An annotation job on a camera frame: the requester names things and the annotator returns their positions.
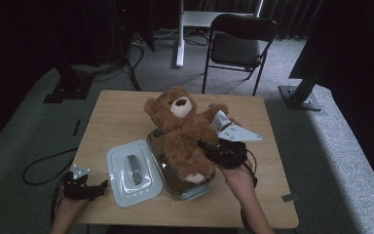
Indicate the grey tape piece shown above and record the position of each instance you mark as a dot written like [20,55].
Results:
[289,197]

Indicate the brown teddy bear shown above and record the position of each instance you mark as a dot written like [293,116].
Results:
[183,136]

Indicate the black folding chair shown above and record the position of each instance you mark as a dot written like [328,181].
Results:
[237,48]

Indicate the person's left hand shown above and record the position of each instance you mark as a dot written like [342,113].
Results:
[69,206]

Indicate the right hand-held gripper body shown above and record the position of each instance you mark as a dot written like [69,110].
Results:
[232,154]

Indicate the person's right hand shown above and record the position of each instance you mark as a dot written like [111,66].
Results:
[240,180]

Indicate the black metal stand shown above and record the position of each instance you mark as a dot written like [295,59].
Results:
[300,97]
[69,84]

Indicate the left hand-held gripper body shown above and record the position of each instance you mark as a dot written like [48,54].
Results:
[78,188]

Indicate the black tape strip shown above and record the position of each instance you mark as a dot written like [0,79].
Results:
[76,127]

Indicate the clear plastic storage box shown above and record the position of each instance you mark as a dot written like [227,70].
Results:
[172,186]

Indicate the white desk frame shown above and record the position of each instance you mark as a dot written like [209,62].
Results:
[180,48]

